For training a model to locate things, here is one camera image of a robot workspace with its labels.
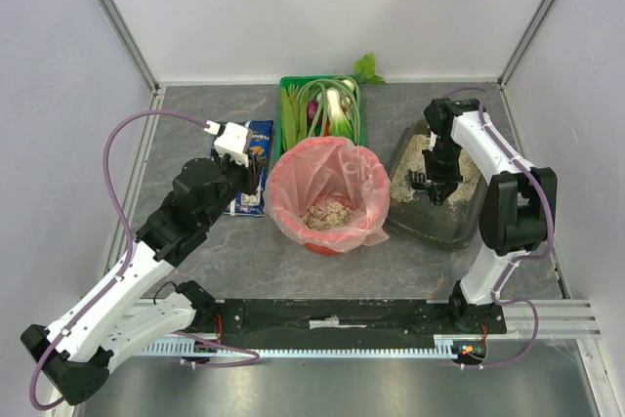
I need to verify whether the red mesh waste basket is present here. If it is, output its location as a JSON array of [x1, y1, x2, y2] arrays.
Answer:
[[266, 138, 391, 256]]

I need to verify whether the white bok choy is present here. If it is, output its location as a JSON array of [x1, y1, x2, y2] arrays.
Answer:
[[313, 78, 355, 140]]

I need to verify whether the green leaf sprig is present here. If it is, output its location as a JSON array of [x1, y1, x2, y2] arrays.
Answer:
[[353, 53, 386, 85]]

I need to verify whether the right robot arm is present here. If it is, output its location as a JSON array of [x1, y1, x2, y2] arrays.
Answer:
[[423, 98, 558, 331]]

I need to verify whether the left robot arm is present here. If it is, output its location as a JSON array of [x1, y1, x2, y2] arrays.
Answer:
[[21, 152, 266, 405]]

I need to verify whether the blue Doritos chip bag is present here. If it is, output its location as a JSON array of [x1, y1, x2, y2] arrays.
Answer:
[[210, 120, 273, 217]]

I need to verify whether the black litter scoop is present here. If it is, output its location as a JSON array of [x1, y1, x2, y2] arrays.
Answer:
[[405, 169, 431, 191]]

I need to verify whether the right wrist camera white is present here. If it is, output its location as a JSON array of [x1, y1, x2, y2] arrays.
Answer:
[[429, 131, 438, 151]]

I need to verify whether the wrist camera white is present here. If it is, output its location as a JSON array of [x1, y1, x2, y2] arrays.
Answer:
[[204, 120, 253, 167], [429, 131, 438, 151]]

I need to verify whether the green vegetable tray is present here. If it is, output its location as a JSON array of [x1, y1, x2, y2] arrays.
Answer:
[[278, 76, 366, 154]]

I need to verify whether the purple onion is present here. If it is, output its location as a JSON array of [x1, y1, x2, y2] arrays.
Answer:
[[307, 101, 318, 123]]

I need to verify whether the white cable duct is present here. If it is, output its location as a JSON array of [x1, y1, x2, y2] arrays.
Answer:
[[137, 336, 485, 359]]

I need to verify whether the green long beans bundle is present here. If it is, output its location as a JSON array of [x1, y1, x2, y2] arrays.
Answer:
[[294, 76, 365, 146]]

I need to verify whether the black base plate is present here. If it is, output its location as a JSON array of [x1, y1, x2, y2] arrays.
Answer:
[[186, 299, 507, 351]]

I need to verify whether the dark translucent litter box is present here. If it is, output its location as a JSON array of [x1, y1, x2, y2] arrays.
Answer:
[[386, 119, 487, 251]]

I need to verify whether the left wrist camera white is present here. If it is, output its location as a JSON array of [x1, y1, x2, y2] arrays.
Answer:
[[204, 120, 253, 167]]

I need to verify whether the green lettuce leaf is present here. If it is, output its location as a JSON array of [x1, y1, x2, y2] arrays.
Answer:
[[280, 88, 309, 152]]

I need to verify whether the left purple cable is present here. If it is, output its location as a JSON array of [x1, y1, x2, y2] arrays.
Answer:
[[27, 109, 263, 411]]

